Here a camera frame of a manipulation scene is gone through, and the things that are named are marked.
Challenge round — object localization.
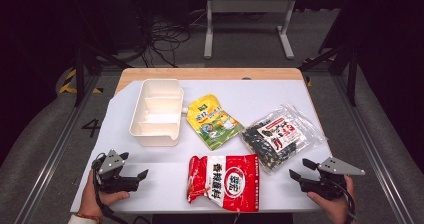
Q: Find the red bead bracelet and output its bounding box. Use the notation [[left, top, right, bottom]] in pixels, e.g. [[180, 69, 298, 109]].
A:
[[75, 212, 103, 224]]

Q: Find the white sheet table cover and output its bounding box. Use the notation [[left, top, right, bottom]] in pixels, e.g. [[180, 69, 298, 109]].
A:
[[70, 79, 334, 215]]

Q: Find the red and white snack bag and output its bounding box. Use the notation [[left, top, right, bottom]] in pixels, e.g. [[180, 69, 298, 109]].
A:
[[186, 153, 261, 213]]

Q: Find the person's right hand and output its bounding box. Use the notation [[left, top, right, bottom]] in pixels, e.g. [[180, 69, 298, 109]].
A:
[[306, 175, 356, 224]]

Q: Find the black metal stand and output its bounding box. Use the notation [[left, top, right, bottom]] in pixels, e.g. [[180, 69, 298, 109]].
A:
[[69, 0, 133, 108], [298, 0, 361, 108]]

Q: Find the hand-held gripper cable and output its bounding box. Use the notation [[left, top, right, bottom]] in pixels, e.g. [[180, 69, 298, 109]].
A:
[[333, 179, 358, 224], [91, 153, 131, 224]]

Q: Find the clear bag of dried seaweed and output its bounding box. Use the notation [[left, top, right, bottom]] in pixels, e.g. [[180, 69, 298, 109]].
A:
[[241, 103, 329, 176]]

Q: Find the white metal stand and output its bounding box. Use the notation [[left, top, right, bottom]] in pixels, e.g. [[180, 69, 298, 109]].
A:
[[203, 0, 299, 61]]

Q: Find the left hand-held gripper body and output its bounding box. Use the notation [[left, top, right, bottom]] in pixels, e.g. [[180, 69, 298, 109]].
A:
[[92, 149, 140, 194]]

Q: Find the person's left hand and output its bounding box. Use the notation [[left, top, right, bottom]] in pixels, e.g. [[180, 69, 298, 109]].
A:
[[77, 170, 131, 219]]

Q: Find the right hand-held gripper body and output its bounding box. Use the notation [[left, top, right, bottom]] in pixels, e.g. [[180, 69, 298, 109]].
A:
[[299, 156, 366, 200]]

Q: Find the white divided plastic bin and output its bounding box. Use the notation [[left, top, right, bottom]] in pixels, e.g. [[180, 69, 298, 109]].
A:
[[128, 78, 185, 148]]

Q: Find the left hand-held gripper cable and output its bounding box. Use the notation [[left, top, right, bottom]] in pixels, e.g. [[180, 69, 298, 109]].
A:
[[91, 153, 131, 224]]

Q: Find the wooden table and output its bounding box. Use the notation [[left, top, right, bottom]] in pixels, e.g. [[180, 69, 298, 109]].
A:
[[114, 67, 334, 153]]

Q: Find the aluminium floor rail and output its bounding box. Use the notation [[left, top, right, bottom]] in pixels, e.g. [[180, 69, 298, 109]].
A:
[[331, 73, 416, 224], [12, 73, 103, 224]]

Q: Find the tangle of black floor cables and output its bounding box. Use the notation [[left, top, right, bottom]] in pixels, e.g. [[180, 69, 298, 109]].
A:
[[131, 8, 204, 69]]

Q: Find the yellow spouted pouch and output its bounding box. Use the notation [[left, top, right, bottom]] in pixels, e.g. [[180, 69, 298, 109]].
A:
[[180, 93, 245, 152]]

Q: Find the right hand-held gripper cable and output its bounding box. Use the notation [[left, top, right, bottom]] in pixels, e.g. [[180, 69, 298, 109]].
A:
[[333, 179, 358, 224]]

